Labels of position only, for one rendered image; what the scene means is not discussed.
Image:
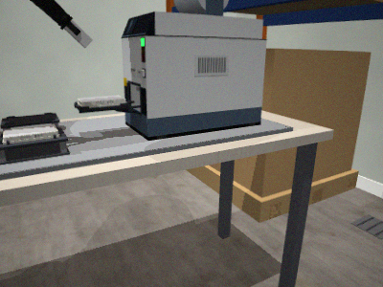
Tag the white cylinder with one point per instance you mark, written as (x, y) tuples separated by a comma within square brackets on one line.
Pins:
[(193, 6)]

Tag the grey base plate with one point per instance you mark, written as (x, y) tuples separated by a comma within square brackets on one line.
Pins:
[(109, 139)]

